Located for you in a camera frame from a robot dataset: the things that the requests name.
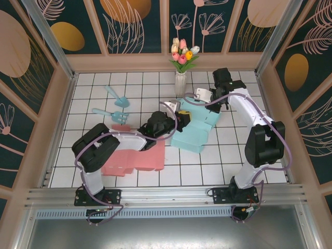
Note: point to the artificial tulip bouquet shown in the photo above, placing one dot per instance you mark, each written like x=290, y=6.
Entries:
x=181, y=58

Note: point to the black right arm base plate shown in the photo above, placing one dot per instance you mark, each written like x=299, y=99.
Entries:
x=220, y=196

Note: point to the light blue toy shovel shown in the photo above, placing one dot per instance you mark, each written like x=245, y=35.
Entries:
x=122, y=101

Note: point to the light blue toy garden fork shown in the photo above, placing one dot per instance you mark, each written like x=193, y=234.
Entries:
x=118, y=117

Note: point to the aluminium table side rail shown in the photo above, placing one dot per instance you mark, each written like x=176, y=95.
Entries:
x=60, y=129
x=267, y=103

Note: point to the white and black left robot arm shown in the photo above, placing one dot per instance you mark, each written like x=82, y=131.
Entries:
x=101, y=179

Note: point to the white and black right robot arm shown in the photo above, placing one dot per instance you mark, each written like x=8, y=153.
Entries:
x=249, y=109

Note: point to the light blue paper box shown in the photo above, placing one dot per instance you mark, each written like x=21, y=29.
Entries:
x=197, y=135

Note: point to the aluminium frame post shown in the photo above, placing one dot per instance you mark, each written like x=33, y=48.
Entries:
x=277, y=36
x=55, y=44

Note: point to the pink paper box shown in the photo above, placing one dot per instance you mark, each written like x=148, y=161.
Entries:
x=153, y=158

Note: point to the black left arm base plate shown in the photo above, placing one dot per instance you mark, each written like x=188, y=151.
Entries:
x=114, y=197

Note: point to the grey metal sheet panel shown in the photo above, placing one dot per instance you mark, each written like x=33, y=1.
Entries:
x=166, y=233

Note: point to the aluminium mounting rail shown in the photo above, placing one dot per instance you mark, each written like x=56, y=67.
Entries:
x=166, y=194

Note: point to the white ribbed vase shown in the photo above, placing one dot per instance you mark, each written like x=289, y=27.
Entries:
x=180, y=85

